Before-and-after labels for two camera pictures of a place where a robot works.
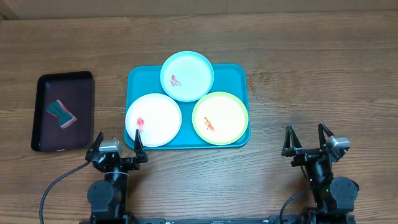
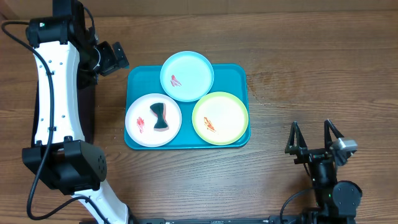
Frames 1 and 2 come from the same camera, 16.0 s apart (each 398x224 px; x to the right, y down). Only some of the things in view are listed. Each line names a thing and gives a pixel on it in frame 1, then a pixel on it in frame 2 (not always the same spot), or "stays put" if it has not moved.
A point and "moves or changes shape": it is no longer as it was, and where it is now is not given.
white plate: [157, 118] stays put
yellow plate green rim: [220, 118] stays put
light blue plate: [187, 76] stays put
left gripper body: [127, 165] to [109, 63]
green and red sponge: [57, 109] moves or changes shape
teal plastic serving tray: [231, 78] stays put
